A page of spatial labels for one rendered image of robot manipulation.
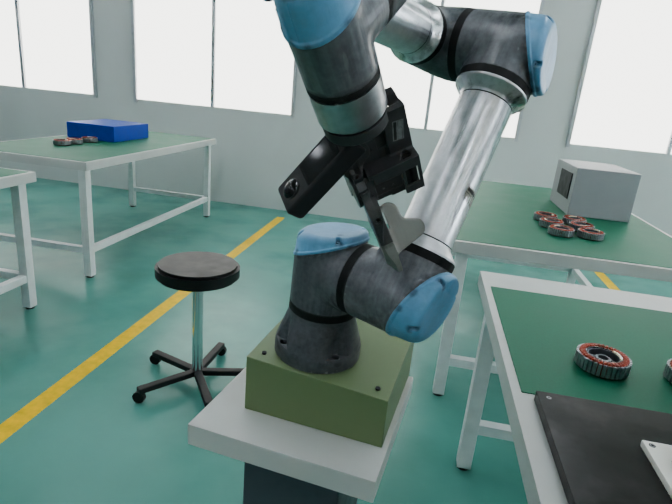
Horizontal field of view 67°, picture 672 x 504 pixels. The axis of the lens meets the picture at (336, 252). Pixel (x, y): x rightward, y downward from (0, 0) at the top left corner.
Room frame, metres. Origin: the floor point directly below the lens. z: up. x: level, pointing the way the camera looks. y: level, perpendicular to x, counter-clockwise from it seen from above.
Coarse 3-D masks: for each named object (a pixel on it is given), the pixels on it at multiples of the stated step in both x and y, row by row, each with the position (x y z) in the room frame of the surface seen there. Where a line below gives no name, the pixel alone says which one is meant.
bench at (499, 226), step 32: (480, 192) 3.23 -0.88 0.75; (512, 192) 3.35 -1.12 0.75; (544, 192) 3.47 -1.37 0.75; (480, 224) 2.34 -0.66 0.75; (512, 224) 2.40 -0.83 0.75; (608, 224) 2.61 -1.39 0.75; (640, 224) 2.69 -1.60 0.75; (480, 256) 3.71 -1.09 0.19; (512, 256) 1.97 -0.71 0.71; (544, 256) 1.96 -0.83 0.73; (576, 256) 1.94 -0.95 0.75; (608, 256) 1.98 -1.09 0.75; (640, 256) 2.03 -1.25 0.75; (448, 320) 2.04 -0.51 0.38; (448, 352) 2.04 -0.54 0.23
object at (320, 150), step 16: (320, 144) 0.58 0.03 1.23; (304, 160) 0.59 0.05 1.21; (320, 160) 0.57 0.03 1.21; (336, 160) 0.55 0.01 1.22; (352, 160) 0.56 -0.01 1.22; (288, 176) 0.60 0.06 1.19; (304, 176) 0.57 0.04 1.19; (320, 176) 0.56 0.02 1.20; (336, 176) 0.56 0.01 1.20; (288, 192) 0.57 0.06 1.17; (304, 192) 0.56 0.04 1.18; (320, 192) 0.57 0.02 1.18; (288, 208) 0.57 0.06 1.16; (304, 208) 0.57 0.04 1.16
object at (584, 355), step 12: (588, 348) 1.05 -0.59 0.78; (600, 348) 1.06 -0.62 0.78; (612, 348) 1.06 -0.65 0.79; (576, 360) 1.03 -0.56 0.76; (588, 360) 1.00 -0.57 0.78; (600, 360) 0.99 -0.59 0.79; (612, 360) 1.04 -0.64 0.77; (624, 360) 1.01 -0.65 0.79; (588, 372) 0.99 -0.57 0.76; (600, 372) 0.99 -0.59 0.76; (612, 372) 0.97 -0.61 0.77; (624, 372) 0.98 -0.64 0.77
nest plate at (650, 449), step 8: (648, 448) 0.71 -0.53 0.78; (656, 448) 0.71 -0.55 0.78; (664, 448) 0.71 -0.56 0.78; (648, 456) 0.70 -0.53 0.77; (656, 456) 0.69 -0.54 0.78; (664, 456) 0.69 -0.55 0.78; (656, 464) 0.67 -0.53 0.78; (664, 464) 0.67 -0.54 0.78; (656, 472) 0.66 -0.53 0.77; (664, 472) 0.65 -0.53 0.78; (664, 480) 0.64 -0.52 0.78
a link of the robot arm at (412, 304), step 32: (480, 32) 0.85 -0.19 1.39; (512, 32) 0.82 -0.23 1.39; (544, 32) 0.80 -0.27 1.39; (448, 64) 0.88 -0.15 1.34; (480, 64) 0.82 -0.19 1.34; (512, 64) 0.80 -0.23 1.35; (544, 64) 0.81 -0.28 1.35; (480, 96) 0.80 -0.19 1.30; (512, 96) 0.80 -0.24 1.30; (448, 128) 0.81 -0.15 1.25; (480, 128) 0.78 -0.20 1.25; (448, 160) 0.77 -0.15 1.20; (480, 160) 0.77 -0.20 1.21; (416, 192) 0.78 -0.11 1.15; (448, 192) 0.74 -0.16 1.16; (448, 224) 0.73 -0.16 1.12; (416, 256) 0.69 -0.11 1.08; (448, 256) 0.71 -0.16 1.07; (352, 288) 0.70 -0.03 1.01; (384, 288) 0.68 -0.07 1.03; (416, 288) 0.66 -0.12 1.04; (448, 288) 0.69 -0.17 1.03; (384, 320) 0.67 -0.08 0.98; (416, 320) 0.65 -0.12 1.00
